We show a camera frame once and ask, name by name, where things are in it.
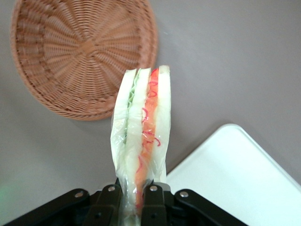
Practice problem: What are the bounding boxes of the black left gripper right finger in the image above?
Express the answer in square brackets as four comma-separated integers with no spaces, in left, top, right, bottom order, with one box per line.
[140,178,248,226]

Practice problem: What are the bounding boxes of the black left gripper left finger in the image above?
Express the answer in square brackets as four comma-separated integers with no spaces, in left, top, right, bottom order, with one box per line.
[2,178,124,226]

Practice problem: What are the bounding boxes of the plastic-wrapped triangle sandwich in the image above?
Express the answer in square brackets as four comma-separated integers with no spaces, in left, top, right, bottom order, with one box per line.
[110,65,172,226]

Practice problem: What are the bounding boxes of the cream rectangular serving tray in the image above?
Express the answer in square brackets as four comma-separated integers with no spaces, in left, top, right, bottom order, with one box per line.
[166,123,301,226]

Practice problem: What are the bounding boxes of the brown round wicker basket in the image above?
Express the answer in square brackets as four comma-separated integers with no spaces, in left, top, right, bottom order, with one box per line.
[9,0,158,122]

